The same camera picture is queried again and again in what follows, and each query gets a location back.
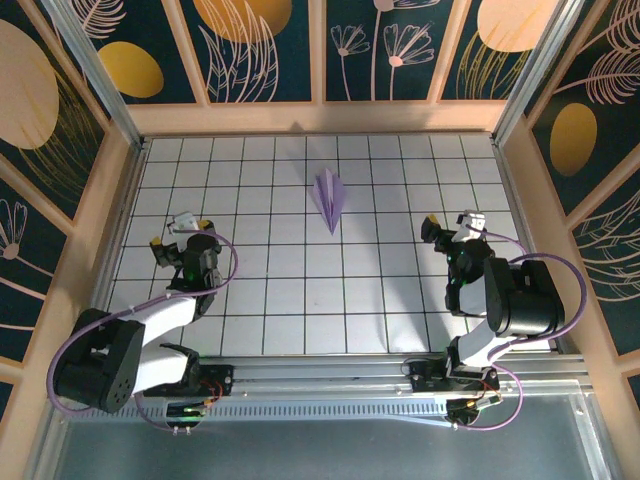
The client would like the lilac paper sheet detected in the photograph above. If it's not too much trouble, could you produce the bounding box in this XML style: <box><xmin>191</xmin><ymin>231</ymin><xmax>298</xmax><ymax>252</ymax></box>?
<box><xmin>312</xmin><ymin>168</ymin><xmax>347</xmax><ymax>236</ymax></box>

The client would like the white grid mat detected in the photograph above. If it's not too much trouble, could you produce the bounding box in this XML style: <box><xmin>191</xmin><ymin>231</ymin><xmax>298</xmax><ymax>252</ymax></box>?
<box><xmin>94</xmin><ymin>134</ymin><xmax>554</xmax><ymax>357</ymax></box>

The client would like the small electronics board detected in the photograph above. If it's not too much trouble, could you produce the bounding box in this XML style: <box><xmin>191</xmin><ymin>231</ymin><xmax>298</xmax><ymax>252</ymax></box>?
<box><xmin>166</xmin><ymin>399</ymin><xmax>221</xmax><ymax>420</ymax></box>
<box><xmin>446</xmin><ymin>394</ymin><xmax>505</xmax><ymax>427</ymax></box>

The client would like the grey metal plate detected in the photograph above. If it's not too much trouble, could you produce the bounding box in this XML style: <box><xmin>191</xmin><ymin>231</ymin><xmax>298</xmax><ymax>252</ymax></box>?
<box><xmin>29</xmin><ymin>394</ymin><xmax>616</xmax><ymax>480</ymax></box>

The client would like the aluminium side rail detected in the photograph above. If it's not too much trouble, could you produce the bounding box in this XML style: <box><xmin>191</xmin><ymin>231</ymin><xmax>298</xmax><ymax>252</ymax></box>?
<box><xmin>492</xmin><ymin>137</ymin><xmax>569</xmax><ymax>359</ymax></box>
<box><xmin>74</xmin><ymin>137</ymin><xmax>151</xmax><ymax>362</ymax></box>

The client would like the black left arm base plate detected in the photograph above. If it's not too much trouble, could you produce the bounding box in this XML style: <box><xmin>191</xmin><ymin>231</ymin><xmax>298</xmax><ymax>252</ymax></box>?
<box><xmin>143</xmin><ymin>363</ymin><xmax>236</xmax><ymax>399</ymax></box>

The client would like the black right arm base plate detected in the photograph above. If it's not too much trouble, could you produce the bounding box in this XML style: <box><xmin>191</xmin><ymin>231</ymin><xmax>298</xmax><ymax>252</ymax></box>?
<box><xmin>408</xmin><ymin>360</ymin><xmax>501</xmax><ymax>396</ymax></box>

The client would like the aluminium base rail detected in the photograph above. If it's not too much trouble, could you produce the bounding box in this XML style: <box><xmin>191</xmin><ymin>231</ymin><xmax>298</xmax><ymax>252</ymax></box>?
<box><xmin>49</xmin><ymin>354</ymin><xmax>594</xmax><ymax>402</ymax></box>

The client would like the aluminium frame post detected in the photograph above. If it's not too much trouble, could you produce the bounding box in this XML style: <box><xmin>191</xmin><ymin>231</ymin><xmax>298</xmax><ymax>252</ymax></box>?
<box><xmin>491</xmin><ymin>0</ymin><xmax>589</xmax><ymax>146</ymax></box>
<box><xmin>39</xmin><ymin>0</ymin><xmax>149</xmax><ymax>149</ymax></box>

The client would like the grey slotted cable duct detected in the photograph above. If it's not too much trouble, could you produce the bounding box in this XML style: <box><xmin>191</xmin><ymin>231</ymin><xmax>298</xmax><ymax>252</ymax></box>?
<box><xmin>69</xmin><ymin>402</ymin><xmax>451</xmax><ymax>422</ymax></box>

